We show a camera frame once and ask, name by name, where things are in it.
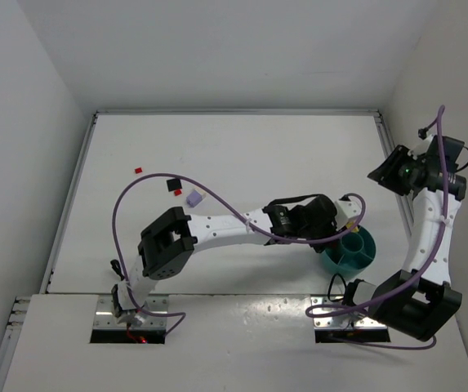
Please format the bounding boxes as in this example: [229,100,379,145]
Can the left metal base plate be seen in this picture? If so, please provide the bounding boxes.
[93,295,169,332]

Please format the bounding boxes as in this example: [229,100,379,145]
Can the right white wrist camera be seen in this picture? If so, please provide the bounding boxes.
[408,128,435,159]

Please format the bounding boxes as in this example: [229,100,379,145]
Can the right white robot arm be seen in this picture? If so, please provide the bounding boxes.
[343,135,466,341]

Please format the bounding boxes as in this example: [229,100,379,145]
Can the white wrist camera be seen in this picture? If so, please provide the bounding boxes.
[408,128,435,159]
[334,200,362,229]

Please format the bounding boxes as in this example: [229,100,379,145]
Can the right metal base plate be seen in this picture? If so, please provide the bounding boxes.
[311,295,387,328]

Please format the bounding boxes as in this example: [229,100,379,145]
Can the teal divided round container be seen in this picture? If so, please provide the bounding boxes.
[321,225,377,278]

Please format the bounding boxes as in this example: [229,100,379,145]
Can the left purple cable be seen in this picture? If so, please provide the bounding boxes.
[111,172,368,336]

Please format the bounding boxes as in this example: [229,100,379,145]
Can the red wires under base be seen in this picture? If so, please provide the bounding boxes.
[125,324,149,344]

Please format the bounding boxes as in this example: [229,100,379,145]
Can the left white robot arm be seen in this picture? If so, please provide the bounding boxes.
[112,194,346,323]

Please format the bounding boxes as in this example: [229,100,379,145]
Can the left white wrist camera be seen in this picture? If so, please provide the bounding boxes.
[334,200,362,229]

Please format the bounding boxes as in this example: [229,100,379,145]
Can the purple lego block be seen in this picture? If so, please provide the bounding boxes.
[185,189,206,207]

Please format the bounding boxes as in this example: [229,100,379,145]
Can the yellow lego plate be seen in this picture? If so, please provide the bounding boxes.
[344,222,360,233]

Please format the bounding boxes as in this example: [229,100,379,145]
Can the metal base plate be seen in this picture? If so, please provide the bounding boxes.
[93,295,169,332]
[311,295,387,328]

